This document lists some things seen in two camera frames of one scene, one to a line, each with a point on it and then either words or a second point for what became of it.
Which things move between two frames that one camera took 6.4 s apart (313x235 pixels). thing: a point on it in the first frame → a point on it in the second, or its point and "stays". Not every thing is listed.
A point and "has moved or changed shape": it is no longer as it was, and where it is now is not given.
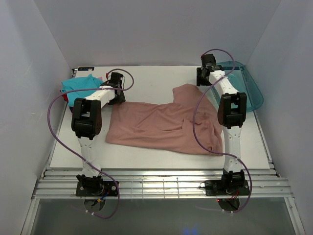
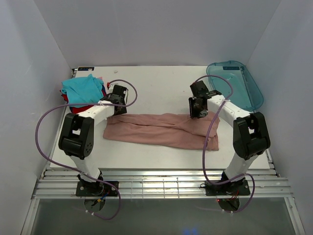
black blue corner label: x=85 y=68 stays
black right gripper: x=200 y=79 → x=197 y=111
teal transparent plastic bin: x=243 y=82 stays
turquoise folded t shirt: x=89 y=82 stays
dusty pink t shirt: x=169 y=125 has moved or changed shape
